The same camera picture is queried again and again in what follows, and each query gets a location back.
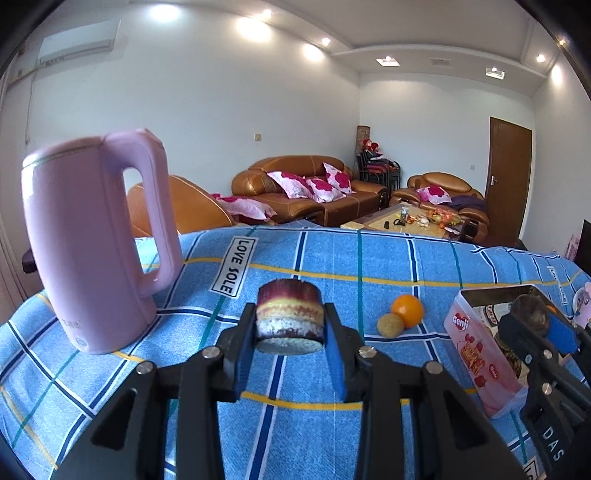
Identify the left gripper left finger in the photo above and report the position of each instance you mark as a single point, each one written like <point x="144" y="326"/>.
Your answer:
<point x="126" y="440"/>

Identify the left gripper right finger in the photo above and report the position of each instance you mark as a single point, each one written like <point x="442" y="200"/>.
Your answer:
<point x="415" y="420"/>

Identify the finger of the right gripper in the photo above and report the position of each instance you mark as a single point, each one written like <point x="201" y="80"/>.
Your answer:
<point x="569" y="340"/>
<point x="537" y="352"/>

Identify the dark round mangosteen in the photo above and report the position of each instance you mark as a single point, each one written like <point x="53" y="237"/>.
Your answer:
<point x="532" y="311"/>

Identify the layered cake slice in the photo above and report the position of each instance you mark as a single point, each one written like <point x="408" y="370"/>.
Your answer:
<point x="290" y="318"/>

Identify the pink cartoon cup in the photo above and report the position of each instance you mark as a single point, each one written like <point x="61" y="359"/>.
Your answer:
<point x="582" y="306"/>

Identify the pink metal tin box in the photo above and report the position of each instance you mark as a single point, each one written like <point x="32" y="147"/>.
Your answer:
<point x="499" y="375"/>

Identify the black television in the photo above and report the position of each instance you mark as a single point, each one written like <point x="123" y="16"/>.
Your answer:
<point x="583" y="254"/>

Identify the small brown kiwi fruit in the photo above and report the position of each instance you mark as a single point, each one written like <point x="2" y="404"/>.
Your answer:
<point x="390" y="325"/>

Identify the small orange on cloth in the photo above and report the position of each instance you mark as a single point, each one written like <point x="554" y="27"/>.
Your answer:
<point x="410" y="309"/>

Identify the brown leather armchair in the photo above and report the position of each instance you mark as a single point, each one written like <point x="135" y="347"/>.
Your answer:
<point x="476" y="222"/>

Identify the brown wooden door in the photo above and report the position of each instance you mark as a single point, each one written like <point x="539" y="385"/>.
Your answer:
<point x="510" y="161"/>

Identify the blue plaid tablecloth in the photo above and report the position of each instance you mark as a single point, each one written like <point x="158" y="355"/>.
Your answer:
<point x="288" y="423"/>

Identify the fruit pile on coffee table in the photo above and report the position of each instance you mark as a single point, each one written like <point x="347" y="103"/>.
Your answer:
<point x="444" y="218"/>

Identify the purple blanket on armchair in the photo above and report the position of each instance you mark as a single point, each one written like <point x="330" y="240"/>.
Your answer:
<point x="461" y="202"/>

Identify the pink floral pillow armchair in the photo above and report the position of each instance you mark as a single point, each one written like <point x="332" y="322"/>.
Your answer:
<point x="434" y="194"/>

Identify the wooden coffee table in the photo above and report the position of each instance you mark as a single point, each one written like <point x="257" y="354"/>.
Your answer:
<point x="404" y="218"/>

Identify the brown leather chair near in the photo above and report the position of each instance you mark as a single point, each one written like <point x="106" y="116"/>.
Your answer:
<point x="193" y="208"/>

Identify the brown leather three-seat sofa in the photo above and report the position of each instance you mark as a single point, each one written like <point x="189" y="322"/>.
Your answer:
<point x="254" y="183"/>

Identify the pink electric kettle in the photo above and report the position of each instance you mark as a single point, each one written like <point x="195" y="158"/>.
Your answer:
<point x="80" y="234"/>

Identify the stacked black chairs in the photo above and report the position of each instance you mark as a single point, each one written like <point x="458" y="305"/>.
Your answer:
<point x="377" y="168"/>

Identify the pink floral pillow right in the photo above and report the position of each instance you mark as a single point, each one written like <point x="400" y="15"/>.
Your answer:
<point x="338" y="179"/>

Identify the pink floral pillow middle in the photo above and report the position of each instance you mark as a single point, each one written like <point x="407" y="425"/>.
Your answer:
<point x="321" y="191"/>

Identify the pink floral pillow left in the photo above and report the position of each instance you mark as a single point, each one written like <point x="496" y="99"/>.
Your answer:
<point x="293" y="185"/>

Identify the white air conditioner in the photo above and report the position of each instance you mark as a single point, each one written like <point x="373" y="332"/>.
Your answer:
<point x="78" y="41"/>

